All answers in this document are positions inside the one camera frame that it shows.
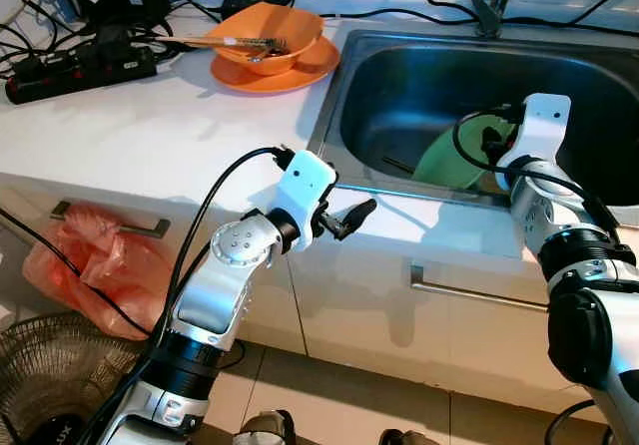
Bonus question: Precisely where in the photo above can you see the dark metal sink faucet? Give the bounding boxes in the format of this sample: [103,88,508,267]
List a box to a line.
[469,0,520,37]

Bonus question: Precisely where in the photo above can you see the long metal cabinet handle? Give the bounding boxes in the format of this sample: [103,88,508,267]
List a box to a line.
[409,263,550,313]

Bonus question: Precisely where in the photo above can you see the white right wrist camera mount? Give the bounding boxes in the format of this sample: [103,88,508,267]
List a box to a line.
[496,93,572,177]

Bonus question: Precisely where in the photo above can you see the green plate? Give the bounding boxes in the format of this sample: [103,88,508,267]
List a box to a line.
[411,114,520,192]

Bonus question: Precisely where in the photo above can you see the orange bowl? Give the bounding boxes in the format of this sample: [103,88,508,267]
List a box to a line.
[210,3,325,75]

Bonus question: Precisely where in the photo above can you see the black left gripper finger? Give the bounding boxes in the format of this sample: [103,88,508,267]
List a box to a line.
[341,200,378,238]

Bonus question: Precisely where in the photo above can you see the flat black power adapter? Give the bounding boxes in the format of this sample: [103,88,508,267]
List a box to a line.
[220,0,291,19]

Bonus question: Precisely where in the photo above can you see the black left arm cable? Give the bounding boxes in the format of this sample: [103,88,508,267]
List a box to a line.
[150,144,298,366]

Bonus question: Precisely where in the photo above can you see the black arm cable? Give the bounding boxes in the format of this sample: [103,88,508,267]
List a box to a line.
[451,111,620,231]
[150,144,298,366]

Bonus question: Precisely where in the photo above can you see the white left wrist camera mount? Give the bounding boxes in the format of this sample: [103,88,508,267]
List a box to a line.
[270,149,338,251]

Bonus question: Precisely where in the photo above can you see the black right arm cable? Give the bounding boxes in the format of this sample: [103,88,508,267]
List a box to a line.
[451,111,620,231]

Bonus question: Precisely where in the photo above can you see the red plastic bag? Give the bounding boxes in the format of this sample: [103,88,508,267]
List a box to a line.
[22,203,186,341]

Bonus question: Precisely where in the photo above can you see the black power strip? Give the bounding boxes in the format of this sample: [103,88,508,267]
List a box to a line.
[5,44,159,105]

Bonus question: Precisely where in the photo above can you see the orange plate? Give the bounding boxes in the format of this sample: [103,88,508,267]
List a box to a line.
[210,36,340,94]

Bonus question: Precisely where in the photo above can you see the metal cabinet handle holding bag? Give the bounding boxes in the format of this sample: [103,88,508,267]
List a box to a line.
[50,201,171,238]

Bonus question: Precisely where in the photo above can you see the white kitchen cabinet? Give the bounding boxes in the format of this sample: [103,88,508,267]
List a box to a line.
[0,176,639,416]

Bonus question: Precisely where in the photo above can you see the grey wire fan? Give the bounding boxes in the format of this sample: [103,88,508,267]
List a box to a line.
[0,310,151,445]

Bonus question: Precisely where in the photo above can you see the stainless steel sink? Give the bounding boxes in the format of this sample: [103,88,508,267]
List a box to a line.
[312,28,639,212]

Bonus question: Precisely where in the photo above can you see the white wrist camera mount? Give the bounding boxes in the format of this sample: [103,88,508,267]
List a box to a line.
[496,93,572,177]
[270,149,338,251]

